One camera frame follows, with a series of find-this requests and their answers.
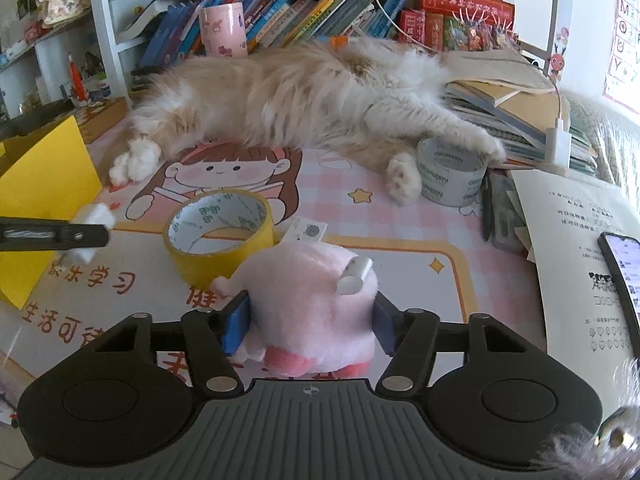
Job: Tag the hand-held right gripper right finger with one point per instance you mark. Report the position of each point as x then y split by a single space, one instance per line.
386 327

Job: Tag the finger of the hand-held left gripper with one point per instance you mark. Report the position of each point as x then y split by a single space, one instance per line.
65 234

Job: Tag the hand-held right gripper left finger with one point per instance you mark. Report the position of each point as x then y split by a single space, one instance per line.
235 325

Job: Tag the white tissue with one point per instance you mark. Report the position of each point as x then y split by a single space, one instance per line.
95 217

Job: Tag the yellow cardboard box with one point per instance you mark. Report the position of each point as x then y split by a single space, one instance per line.
45 195

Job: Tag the pink plush toy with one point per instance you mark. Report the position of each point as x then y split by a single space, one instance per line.
305 310

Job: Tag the pink printed desk mat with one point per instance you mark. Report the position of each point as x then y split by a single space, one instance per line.
380 260

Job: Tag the yellow tape roll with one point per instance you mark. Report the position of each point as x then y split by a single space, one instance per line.
195 260

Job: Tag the small white card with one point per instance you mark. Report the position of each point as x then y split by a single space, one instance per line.
305 231

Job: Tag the clear tape roll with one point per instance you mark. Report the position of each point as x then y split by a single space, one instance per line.
445 180

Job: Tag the dark stationery bundle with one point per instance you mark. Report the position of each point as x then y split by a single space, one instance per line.
505 220

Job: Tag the white cubby shelf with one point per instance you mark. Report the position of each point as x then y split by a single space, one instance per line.
50 55

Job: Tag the white printed paper sheet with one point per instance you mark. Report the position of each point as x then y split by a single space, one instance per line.
560 240

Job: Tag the white bookshelf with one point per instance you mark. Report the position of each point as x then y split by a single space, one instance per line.
107 35

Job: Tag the fluffy cream cat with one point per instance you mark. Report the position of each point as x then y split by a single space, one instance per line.
300 105

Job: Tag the black smartphone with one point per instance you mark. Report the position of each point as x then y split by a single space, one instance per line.
622 270

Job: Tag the white charger plug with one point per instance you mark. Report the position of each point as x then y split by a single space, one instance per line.
557 142

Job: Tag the grey fur pompom charm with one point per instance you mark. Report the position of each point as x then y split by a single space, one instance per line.
615 435

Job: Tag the stack of notebooks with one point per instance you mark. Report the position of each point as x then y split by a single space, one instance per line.
520 110

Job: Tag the pink printed cup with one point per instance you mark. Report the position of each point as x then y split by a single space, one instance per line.
223 30

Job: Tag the colourful box with white sticks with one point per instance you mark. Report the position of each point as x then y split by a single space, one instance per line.
475 32

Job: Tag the row of colourful books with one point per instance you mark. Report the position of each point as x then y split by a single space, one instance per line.
300 15

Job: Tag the alphabet wall poster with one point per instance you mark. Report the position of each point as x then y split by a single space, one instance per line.
625 35

